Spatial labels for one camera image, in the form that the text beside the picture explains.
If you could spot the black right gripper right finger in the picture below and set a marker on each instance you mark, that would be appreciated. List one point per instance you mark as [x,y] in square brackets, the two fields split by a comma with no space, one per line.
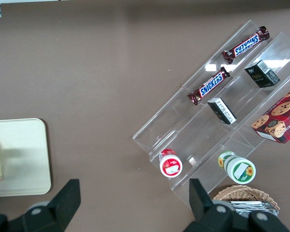
[207,210]

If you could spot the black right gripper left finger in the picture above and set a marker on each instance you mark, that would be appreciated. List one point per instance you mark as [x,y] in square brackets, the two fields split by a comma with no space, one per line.
[60,207]

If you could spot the light tan wicker basket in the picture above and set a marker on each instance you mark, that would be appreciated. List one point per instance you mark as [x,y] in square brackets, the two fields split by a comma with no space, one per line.
[236,192]

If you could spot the beige plastic tray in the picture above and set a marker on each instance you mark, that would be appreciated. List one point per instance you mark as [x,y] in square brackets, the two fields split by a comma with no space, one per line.
[21,145]

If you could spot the aluminium foil container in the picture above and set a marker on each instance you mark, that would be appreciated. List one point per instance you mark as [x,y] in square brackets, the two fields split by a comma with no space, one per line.
[246,205]

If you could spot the green lid yogurt cup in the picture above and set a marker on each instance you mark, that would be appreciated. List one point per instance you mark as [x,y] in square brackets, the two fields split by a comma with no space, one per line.
[239,170]

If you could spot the red lid yogurt cup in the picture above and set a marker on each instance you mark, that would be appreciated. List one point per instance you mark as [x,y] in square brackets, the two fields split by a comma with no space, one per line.
[170,165]

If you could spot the clear acrylic stepped shelf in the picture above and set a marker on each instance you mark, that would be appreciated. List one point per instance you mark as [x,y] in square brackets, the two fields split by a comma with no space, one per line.
[159,135]

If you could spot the small black box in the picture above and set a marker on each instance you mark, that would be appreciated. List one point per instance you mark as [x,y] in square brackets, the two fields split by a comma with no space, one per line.
[262,75]
[222,111]

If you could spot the red chocolate chip cookie box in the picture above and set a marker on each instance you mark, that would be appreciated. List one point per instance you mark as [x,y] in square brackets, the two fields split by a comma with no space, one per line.
[280,118]

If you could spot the Snickers chocolate bar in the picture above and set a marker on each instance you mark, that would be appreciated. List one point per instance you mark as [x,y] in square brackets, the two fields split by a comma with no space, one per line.
[209,86]
[246,44]

